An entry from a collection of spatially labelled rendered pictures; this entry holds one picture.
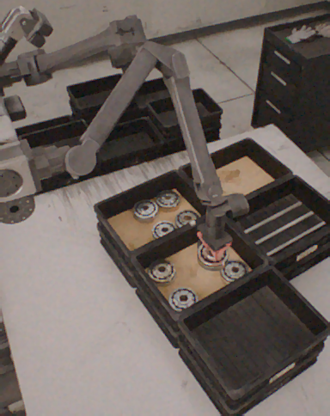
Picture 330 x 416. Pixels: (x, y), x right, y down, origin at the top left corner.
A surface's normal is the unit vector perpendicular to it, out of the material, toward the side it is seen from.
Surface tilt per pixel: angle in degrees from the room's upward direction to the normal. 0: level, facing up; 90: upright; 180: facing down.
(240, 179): 0
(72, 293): 0
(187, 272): 0
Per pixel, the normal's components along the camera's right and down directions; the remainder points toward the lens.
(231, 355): -0.01, -0.71
